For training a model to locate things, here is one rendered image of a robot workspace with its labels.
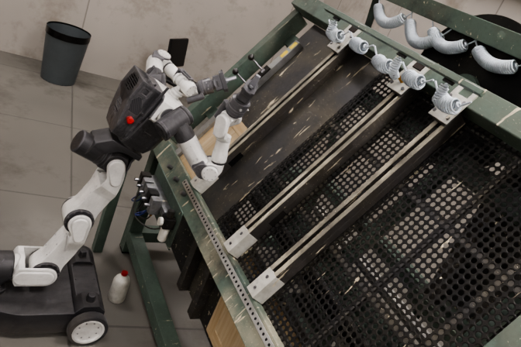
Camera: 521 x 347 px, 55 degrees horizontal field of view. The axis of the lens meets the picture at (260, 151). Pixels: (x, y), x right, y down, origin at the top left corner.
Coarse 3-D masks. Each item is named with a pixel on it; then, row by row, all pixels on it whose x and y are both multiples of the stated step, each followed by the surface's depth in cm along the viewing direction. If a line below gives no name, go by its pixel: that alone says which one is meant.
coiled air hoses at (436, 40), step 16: (384, 16) 302; (400, 16) 289; (416, 32) 282; (432, 32) 268; (416, 48) 277; (448, 48) 257; (464, 48) 251; (480, 48) 242; (480, 64) 242; (496, 64) 239; (512, 64) 232
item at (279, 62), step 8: (296, 40) 285; (288, 48) 285; (296, 48) 283; (288, 56) 283; (272, 64) 284; (280, 64) 284; (272, 72) 284; (264, 80) 285; (208, 120) 289; (200, 128) 289; (208, 128) 286; (200, 136) 286; (176, 152) 289
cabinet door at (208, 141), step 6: (234, 126) 275; (240, 126) 272; (210, 132) 284; (228, 132) 275; (234, 132) 272; (240, 132) 268; (204, 138) 285; (210, 138) 282; (234, 138) 269; (204, 144) 282; (210, 144) 278; (204, 150) 278; (210, 150) 275; (180, 156) 287; (186, 162) 281; (186, 168) 278; (192, 174) 271
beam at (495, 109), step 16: (304, 0) 293; (304, 16) 298; (320, 16) 274; (368, 48) 237; (384, 48) 230; (432, 96) 210; (464, 96) 190; (496, 96) 182; (464, 112) 192; (480, 112) 182; (496, 112) 178; (512, 112) 174; (496, 128) 177; (512, 128) 171; (512, 144) 176
